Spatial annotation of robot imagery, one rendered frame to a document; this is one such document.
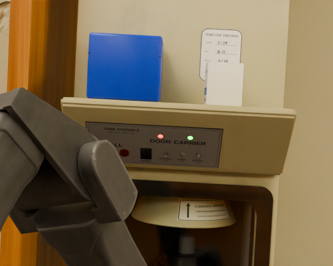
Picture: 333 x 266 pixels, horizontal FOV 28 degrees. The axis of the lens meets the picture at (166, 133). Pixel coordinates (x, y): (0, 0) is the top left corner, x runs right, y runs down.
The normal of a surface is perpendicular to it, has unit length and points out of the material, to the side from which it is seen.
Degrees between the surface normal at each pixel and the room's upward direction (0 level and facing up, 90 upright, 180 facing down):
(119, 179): 76
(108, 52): 90
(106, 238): 87
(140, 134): 135
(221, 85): 90
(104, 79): 90
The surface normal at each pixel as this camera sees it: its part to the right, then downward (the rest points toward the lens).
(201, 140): -0.04, 0.74
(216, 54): -0.01, 0.05
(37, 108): 0.88, -0.17
